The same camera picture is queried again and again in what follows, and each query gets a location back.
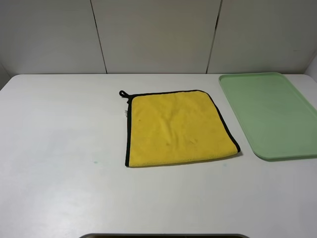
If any light green plastic tray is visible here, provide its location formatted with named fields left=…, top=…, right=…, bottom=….
left=219, top=72, right=317, bottom=161

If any yellow microfiber towel black trim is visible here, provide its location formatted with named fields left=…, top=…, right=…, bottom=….
left=119, top=90, right=241, bottom=168

